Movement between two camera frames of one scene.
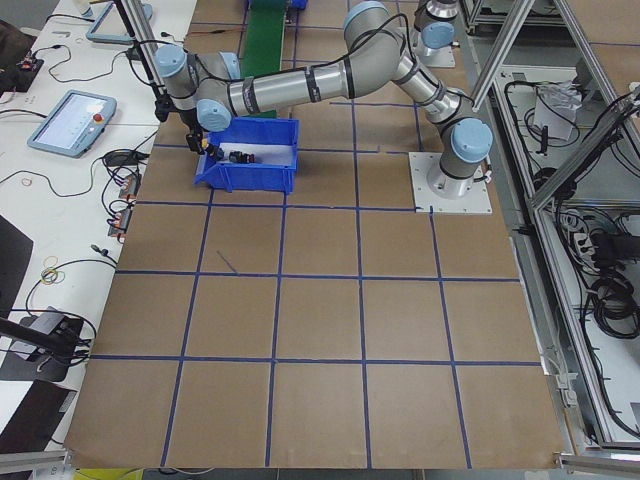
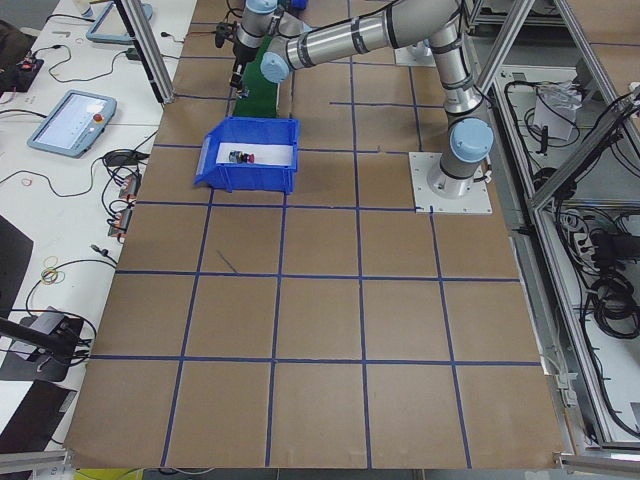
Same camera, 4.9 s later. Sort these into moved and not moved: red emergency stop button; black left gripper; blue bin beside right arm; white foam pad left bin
Moved: black left gripper
Not moved: red emergency stop button; blue bin beside right arm; white foam pad left bin
